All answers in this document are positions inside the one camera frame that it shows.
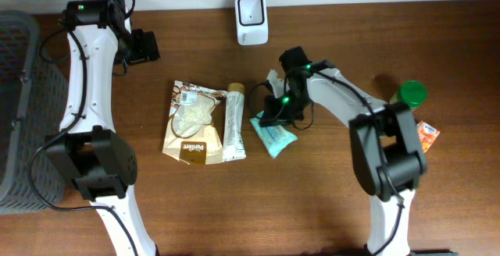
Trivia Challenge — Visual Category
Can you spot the teal wipes packet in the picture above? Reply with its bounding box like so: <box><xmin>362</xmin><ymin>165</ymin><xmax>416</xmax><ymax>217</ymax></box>
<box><xmin>249</xmin><ymin>117</ymin><xmax>298</xmax><ymax>158</ymax></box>

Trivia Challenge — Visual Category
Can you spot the white tube gold cap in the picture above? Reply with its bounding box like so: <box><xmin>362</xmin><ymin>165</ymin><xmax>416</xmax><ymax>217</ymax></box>
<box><xmin>223</xmin><ymin>83</ymin><xmax>246</xmax><ymax>162</ymax></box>

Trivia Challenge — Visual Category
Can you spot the beige grain pouch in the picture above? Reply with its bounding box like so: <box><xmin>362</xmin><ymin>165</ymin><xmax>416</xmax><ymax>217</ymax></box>
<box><xmin>162</xmin><ymin>80</ymin><xmax>227</xmax><ymax>165</ymax></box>

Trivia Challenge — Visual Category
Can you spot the green lid jar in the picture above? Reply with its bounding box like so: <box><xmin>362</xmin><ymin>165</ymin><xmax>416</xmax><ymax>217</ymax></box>
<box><xmin>389</xmin><ymin>80</ymin><xmax>427</xmax><ymax>110</ymax></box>

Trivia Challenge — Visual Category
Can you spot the orange white snack packet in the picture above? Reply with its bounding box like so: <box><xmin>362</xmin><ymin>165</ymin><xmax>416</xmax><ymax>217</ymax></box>
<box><xmin>416</xmin><ymin>121</ymin><xmax>440</xmax><ymax>153</ymax></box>

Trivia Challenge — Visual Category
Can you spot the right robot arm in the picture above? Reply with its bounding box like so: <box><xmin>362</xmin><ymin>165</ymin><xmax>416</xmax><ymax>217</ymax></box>
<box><xmin>258</xmin><ymin>47</ymin><xmax>427</xmax><ymax>255</ymax></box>

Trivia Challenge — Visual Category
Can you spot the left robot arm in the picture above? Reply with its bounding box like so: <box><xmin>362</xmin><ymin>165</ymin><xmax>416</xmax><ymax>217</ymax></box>
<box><xmin>44</xmin><ymin>0</ymin><xmax>160</xmax><ymax>255</ymax></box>

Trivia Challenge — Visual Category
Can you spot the white barcode scanner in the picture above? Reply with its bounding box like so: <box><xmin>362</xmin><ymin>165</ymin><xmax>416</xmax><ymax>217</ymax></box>
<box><xmin>234</xmin><ymin>0</ymin><xmax>269</xmax><ymax>46</ymax></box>

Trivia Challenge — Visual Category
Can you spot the grey perforated plastic basket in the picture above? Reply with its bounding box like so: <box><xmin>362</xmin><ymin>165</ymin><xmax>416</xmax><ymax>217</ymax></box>
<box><xmin>1</xmin><ymin>10</ymin><xmax>68</xmax><ymax>215</ymax></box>

